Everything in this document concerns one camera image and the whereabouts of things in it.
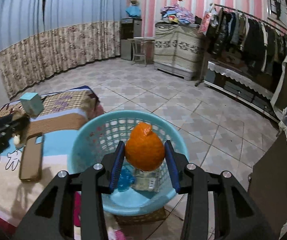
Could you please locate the small metal table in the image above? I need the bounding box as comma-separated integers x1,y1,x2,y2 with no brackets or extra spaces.
128,37,155,65

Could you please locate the white lace cloth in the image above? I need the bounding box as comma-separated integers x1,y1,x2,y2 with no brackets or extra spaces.
207,60,275,100

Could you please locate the row of hanging clothes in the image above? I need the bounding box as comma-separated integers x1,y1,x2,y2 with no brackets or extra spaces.
205,7,287,80

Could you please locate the teal cardboard box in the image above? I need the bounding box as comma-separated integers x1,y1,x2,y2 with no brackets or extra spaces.
20,92,44,117

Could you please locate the blue floral curtain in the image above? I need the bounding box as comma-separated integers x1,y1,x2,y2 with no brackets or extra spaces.
0,0,130,100

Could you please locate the brown woven basket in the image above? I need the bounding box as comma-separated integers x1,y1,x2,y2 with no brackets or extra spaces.
115,206,168,227

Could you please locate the pile of colourful clothes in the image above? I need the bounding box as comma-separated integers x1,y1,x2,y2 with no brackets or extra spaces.
160,4,196,25

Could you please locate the light blue plastic basket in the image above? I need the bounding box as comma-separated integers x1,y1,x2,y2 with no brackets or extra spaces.
70,110,189,215

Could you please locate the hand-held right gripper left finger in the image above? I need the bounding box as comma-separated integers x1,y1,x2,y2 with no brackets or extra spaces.
12,141,125,240

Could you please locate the blue crumpled plastic wrapper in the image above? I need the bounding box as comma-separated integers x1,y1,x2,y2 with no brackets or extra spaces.
118,167,136,190

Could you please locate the metal clothes rack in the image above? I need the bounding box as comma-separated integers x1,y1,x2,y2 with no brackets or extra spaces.
196,3,287,88

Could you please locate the blue wrapped flower pot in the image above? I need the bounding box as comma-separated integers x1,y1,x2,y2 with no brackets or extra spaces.
125,0,142,18

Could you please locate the pink hanging bag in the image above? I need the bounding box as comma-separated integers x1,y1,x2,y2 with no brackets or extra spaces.
200,5,215,35

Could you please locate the printed blanket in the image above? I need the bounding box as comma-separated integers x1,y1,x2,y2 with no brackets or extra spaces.
0,85,119,240

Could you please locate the grey paper packet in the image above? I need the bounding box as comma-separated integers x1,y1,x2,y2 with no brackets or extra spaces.
131,169,160,193

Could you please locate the white plastic stool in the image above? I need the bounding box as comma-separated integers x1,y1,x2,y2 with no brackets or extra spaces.
133,42,146,63

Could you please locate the cabinet with patterned cover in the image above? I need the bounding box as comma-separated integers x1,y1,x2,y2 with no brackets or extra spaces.
154,22,204,81

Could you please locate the low dark cabinet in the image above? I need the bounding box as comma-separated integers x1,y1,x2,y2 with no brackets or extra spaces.
205,60,284,123

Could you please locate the white crumpled tissue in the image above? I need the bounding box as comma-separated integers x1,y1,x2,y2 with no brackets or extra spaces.
13,134,25,147

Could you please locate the pink cloth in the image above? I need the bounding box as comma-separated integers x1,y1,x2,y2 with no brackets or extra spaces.
74,191,84,228

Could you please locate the grey water dispenser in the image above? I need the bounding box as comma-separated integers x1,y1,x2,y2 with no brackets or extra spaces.
120,17,142,61

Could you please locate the brown phone case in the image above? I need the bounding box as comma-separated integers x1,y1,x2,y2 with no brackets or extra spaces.
19,133,45,182

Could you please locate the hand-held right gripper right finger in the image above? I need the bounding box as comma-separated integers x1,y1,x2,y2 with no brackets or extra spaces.
164,140,278,240

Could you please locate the dark wooden cabinet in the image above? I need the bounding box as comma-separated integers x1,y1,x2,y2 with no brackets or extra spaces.
247,130,287,240

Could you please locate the orange citrus fruit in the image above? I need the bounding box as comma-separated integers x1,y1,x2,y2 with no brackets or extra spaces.
125,122,165,172

